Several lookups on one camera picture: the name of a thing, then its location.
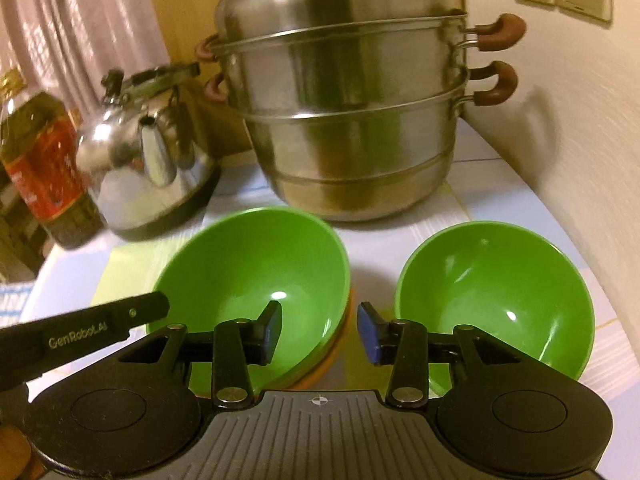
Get person's left hand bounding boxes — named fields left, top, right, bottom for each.
left=0, top=427, right=46, bottom=480

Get blue grid white cloth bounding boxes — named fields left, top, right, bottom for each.
left=0, top=280, right=36, bottom=331

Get stainless steel steamer pot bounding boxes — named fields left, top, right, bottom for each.
left=195, top=0, right=527, bottom=223

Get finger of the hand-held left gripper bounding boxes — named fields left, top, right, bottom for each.
left=117, top=291, right=171, bottom=333

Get checkered pastel tablecloth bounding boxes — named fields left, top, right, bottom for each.
left=20, top=120, right=640, bottom=411

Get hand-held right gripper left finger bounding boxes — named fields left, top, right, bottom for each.
left=117, top=301, right=283, bottom=409

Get orange plastic bowl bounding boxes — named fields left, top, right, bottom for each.
left=280, top=285, right=353, bottom=391

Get green plastic bowl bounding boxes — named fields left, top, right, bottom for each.
left=146, top=206, right=352, bottom=391
left=394, top=222, right=596, bottom=395

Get stainless steel kettle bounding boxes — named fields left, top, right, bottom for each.
left=75, top=61, right=223, bottom=241

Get cooking oil bottle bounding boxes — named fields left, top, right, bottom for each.
left=0, top=69, right=108, bottom=251

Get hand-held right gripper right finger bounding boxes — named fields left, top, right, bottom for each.
left=356, top=301, right=526, bottom=408

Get patterned grey curtain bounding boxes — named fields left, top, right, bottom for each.
left=0, top=0, right=166, bottom=126

